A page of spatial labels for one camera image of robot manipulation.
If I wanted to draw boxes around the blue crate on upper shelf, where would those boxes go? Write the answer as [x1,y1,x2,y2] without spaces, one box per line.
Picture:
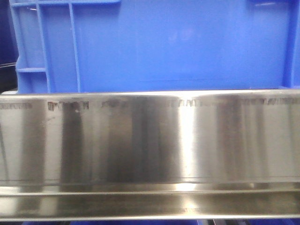
[9,0,300,93]

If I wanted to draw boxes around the blue bin lower middle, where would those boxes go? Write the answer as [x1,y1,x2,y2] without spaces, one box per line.
[70,219,203,225]

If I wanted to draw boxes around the dark blue crate upper left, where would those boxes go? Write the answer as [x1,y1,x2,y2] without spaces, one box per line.
[0,0,18,64]

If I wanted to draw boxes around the stainless steel shelf rail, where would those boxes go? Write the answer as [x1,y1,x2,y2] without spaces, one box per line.
[0,89,300,221]

